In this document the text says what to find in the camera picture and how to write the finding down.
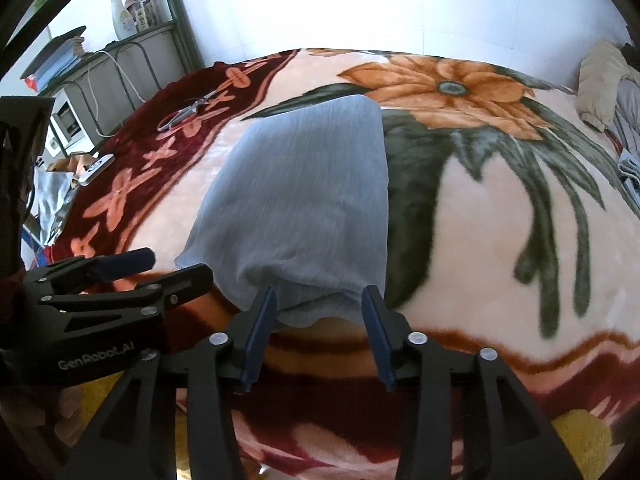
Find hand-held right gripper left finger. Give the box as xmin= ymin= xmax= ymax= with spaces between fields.
xmin=60 ymin=286 xmax=277 ymax=480

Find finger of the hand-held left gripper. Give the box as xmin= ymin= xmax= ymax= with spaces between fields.
xmin=30 ymin=247 xmax=156 ymax=297
xmin=55 ymin=263 xmax=215 ymax=333

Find white flat device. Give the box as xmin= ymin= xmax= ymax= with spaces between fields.
xmin=79 ymin=154 xmax=116 ymax=187

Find white appliance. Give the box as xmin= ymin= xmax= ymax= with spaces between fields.
xmin=47 ymin=100 xmax=86 ymax=156

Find silver plastic bag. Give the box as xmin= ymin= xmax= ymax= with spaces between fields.
xmin=35 ymin=170 xmax=78 ymax=246

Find light blue-grey pants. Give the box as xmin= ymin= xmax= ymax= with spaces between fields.
xmin=174 ymin=94 xmax=390 ymax=331

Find pale grey padded jacket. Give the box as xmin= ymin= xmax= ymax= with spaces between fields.
xmin=607 ymin=77 xmax=640 ymax=156

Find white spray bottle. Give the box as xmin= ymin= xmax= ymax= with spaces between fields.
xmin=106 ymin=0 xmax=137 ymax=41

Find green metal rack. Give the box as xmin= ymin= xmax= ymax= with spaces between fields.
xmin=47 ymin=0 xmax=203 ymax=161

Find blue-grey crumpled cloth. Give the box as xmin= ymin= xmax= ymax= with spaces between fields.
xmin=617 ymin=152 xmax=640 ymax=186

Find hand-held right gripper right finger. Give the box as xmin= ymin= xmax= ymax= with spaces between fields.
xmin=361 ymin=285 xmax=583 ymax=480

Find beige padded jacket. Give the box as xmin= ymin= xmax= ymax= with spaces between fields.
xmin=575 ymin=40 xmax=640 ymax=131

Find brown cardboard piece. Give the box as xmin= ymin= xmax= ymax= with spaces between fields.
xmin=47 ymin=155 xmax=91 ymax=182

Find floral plush blanket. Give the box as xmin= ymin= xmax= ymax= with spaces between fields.
xmin=50 ymin=47 xmax=640 ymax=480

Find stack of blue folders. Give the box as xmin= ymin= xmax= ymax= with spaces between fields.
xmin=20 ymin=25 xmax=88 ymax=91

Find white cable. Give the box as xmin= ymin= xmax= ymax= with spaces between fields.
xmin=87 ymin=50 xmax=147 ymax=138

